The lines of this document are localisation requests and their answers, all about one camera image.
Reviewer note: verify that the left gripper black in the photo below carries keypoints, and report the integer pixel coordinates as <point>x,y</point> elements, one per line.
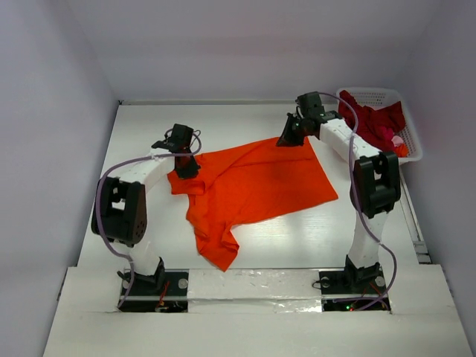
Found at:
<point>190,172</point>

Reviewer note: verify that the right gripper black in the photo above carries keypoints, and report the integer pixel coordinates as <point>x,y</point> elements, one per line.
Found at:
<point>294,132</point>

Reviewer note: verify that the orange t shirt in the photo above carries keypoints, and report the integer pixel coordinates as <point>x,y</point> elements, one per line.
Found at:
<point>248,184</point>

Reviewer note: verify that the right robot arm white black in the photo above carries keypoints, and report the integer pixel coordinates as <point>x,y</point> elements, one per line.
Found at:
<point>374,190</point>

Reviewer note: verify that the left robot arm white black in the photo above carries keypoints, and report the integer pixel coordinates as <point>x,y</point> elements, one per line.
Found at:
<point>120,207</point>

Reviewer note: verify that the dark red t shirt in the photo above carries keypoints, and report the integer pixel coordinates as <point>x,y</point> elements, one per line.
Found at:
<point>370,120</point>

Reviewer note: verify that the white plastic basket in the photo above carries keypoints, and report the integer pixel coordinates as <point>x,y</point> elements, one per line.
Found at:
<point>378,98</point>

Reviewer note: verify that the pink cloth in basket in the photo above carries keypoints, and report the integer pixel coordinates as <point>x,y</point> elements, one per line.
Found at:
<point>391,140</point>

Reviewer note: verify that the small orange cloth in basket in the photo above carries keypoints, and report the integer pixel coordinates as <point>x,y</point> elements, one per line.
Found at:
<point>401,151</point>

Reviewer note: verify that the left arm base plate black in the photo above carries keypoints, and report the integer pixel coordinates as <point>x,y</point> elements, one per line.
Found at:
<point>170,298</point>

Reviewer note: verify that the metal rail at table edge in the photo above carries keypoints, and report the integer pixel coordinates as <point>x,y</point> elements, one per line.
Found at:
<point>420,247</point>

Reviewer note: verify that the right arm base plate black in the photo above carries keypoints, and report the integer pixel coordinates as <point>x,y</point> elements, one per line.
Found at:
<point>340,294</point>

